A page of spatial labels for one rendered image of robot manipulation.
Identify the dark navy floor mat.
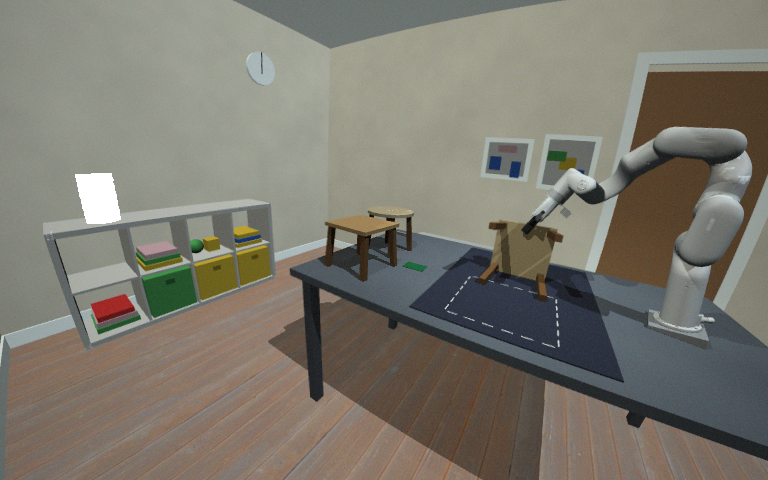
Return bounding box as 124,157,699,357
409,247,624,382

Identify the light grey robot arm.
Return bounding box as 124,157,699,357
547,127,752,333

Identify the green square block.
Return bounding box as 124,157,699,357
403,262,427,272

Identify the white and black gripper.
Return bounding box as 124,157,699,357
521,194,561,235

